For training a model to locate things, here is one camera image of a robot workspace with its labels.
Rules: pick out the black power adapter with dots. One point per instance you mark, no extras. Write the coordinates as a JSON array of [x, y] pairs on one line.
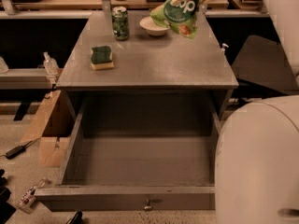
[[14, 152]]

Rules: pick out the plastic bottle on floor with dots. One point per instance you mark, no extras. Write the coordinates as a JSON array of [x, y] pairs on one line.
[[29, 197]]

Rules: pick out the white bowl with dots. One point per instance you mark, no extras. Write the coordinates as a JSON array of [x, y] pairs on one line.
[[151, 27]]

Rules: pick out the dark chair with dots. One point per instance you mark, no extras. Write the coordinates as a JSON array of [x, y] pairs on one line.
[[263, 62]]

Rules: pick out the open grey drawer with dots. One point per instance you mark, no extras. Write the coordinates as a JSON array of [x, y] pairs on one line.
[[127, 148]]

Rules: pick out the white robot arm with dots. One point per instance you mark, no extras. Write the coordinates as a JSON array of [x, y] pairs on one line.
[[256, 164]]

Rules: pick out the green soda can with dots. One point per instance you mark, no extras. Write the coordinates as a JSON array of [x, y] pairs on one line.
[[120, 23]]

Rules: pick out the green yellow sponge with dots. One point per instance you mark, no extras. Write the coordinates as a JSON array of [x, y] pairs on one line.
[[101, 58]]

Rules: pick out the clear sanitizer bottle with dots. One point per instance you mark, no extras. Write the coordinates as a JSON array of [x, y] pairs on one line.
[[50, 65]]

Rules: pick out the grey cabinet counter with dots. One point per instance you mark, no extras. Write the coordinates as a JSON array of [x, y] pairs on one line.
[[167, 62]]

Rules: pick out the metal drawer knob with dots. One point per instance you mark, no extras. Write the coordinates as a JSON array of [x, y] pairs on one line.
[[148, 206]]

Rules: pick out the green rice chip bag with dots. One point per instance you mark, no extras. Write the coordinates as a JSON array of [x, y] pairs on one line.
[[180, 18]]

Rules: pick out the cardboard box left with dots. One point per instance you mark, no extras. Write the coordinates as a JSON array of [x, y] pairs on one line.
[[51, 125]]

